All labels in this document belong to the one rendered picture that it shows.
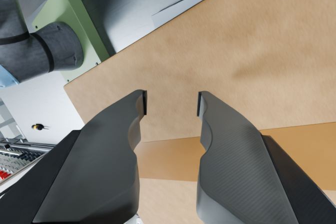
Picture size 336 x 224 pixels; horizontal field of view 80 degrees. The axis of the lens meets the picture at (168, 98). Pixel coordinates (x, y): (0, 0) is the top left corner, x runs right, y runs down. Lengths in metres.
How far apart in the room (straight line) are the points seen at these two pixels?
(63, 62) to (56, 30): 0.10
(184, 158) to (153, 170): 0.06
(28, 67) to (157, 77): 0.49
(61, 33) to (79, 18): 0.07
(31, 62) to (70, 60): 0.11
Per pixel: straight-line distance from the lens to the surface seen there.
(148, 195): 0.29
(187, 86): 0.16
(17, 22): 0.60
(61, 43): 0.66
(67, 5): 0.67
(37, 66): 0.64
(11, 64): 0.61
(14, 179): 0.84
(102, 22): 0.64
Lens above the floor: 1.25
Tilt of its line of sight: 48 degrees down
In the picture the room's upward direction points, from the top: 129 degrees counter-clockwise
